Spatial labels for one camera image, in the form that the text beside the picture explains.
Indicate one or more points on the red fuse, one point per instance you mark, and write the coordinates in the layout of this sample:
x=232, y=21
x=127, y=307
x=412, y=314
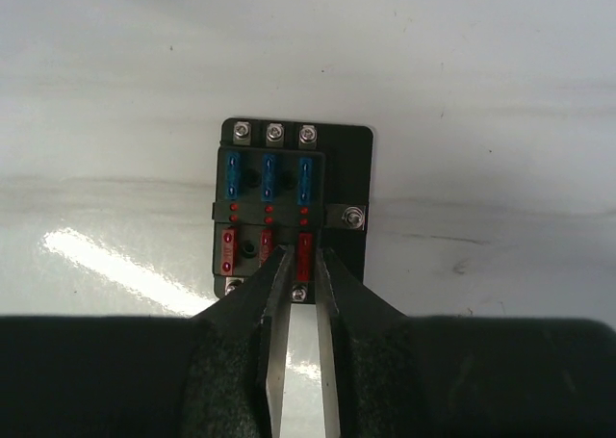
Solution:
x=228, y=251
x=266, y=245
x=305, y=257

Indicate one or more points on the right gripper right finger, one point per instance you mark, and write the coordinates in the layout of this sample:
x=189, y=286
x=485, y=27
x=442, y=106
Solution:
x=358, y=357

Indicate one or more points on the black fuse box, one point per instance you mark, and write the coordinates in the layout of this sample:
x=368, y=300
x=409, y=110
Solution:
x=339, y=210

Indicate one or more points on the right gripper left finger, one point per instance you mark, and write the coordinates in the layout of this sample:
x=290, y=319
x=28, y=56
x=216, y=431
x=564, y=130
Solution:
x=237, y=370

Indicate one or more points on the blue fuse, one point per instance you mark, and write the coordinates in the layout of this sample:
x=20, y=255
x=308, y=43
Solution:
x=269, y=171
x=305, y=181
x=233, y=172

